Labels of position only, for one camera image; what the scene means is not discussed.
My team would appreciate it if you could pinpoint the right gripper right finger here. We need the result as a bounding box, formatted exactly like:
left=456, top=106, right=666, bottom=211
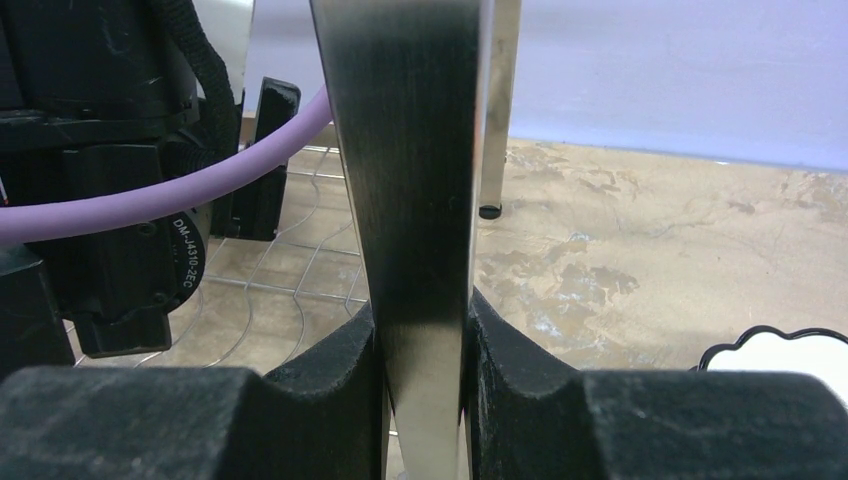
left=466, top=293, right=847, bottom=479

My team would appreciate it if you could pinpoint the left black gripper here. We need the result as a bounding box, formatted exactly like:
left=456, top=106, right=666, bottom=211
left=228, top=77, right=301, bottom=242

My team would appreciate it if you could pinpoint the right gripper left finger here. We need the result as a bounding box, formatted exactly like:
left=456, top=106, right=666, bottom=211
left=1, top=306, right=388, bottom=479

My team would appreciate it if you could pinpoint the metal two-tier dish rack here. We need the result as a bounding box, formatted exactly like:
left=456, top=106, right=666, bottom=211
left=311, top=1, right=495, bottom=479

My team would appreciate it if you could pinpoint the white fluted bowl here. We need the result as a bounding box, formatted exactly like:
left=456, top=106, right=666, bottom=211
left=695, top=325, right=847, bottom=405

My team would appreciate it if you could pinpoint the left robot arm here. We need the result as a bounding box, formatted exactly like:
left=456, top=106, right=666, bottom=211
left=1, top=1, right=286, bottom=376

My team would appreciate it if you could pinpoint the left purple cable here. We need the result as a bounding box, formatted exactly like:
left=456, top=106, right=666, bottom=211
left=0, top=82, right=335, bottom=250

